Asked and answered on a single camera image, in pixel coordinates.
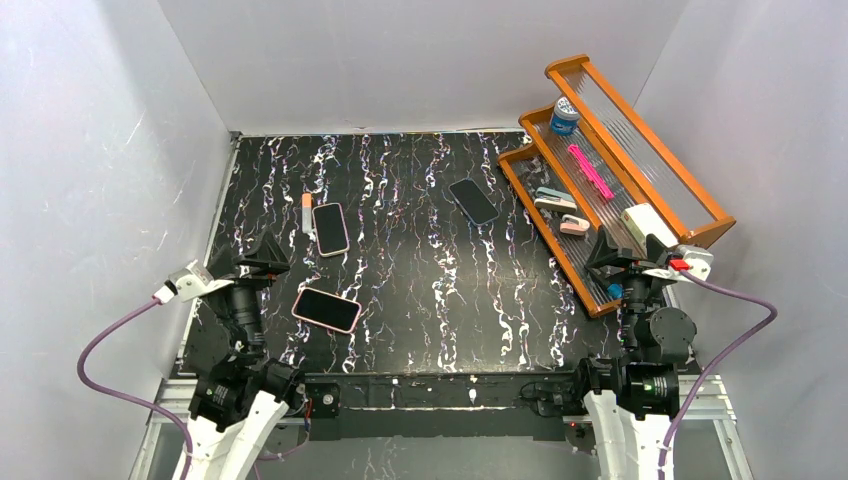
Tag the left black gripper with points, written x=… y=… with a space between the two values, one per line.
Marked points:
x=253 y=270

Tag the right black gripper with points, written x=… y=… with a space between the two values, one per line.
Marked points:
x=631 y=268

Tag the pink phone case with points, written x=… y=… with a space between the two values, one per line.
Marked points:
x=326 y=310

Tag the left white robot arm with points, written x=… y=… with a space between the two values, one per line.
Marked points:
x=238 y=400

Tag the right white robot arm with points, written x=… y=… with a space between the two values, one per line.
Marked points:
x=630 y=400

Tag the phone in beige case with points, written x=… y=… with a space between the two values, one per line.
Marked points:
x=330 y=229

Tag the white cardboard box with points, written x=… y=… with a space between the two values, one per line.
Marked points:
x=642 y=220

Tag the orange white marker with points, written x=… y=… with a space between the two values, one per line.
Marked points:
x=306 y=213

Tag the teal grey stapler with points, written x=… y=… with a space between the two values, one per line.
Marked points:
x=554 y=200

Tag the orange wooden shelf rack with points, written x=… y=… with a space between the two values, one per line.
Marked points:
x=636 y=165

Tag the pink flat tool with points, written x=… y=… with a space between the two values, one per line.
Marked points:
x=590 y=172

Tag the blue round jar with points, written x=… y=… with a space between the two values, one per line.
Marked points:
x=564 y=117

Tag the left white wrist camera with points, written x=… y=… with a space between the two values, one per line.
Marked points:
x=191 y=282

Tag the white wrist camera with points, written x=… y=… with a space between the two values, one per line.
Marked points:
x=695 y=261
x=191 y=282

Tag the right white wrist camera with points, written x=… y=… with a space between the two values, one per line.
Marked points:
x=695 y=261

